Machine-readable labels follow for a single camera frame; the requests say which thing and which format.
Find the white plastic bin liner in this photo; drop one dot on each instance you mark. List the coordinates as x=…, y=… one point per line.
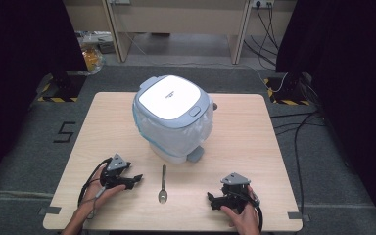
x=176, y=138

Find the white wall socket strip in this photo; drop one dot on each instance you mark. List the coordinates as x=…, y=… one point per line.
x=262, y=3

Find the grey tape piece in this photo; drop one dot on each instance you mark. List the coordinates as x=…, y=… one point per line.
x=50, y=210
x=298, y=216

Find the clutter of packets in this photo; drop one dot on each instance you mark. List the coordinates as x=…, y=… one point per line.
x=94, y=38

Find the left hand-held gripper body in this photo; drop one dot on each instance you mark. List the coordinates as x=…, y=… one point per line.
x=116, y=164

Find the black stand base striped tape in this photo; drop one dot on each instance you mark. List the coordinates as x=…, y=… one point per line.
x=63, y=86
x=289, y=89

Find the person's left hand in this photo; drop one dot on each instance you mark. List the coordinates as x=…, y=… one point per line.
x=99, y=194

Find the plastic bag with yellow contents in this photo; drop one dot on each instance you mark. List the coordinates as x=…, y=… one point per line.
x=92, y=58

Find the metal spoon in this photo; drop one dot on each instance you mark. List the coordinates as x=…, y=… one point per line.
x=163, y=196

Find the white bin with grey-blue lid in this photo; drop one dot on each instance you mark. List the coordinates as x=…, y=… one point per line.
x=173, y=98

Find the dark curtain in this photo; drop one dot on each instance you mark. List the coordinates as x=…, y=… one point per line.
x=16, y=65
x=349, y=81

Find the person's right hand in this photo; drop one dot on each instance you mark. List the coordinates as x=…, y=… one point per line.
x=244, y=223

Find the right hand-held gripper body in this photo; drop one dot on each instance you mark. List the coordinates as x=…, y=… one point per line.
x=235, y=179

